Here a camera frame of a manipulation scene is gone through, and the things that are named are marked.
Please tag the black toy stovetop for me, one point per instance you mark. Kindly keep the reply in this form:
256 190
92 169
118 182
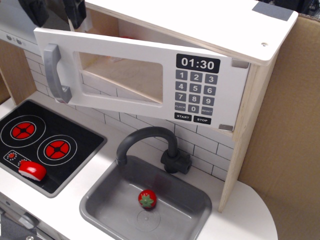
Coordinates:
32 132

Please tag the white wooden microwave cabinet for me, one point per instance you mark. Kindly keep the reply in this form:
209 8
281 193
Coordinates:
243 29

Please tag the salmon sushi toy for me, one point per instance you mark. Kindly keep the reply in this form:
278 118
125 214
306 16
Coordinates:
128 38

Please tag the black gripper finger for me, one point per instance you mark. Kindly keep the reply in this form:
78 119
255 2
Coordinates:
36 11
76 11

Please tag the white toy microwave door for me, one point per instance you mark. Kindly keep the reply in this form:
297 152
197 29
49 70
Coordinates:
164 81

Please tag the brown cardboard panel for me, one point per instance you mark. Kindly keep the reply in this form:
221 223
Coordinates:
282 162

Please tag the grey toy range hood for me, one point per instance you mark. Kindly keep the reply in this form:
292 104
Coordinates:
17 28

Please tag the grey oven front panel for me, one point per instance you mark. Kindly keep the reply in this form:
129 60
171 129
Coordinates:
20 222

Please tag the red tuna sushi toy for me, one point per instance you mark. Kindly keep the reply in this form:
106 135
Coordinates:
32 170

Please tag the grey plastic sink basin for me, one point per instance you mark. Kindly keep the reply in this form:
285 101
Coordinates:
112 206

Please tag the dark grey toy faucet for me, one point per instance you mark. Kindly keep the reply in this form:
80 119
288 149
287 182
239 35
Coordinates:
173 160

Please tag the red toy strawberry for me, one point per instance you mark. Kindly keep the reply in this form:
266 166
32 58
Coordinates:
147 199

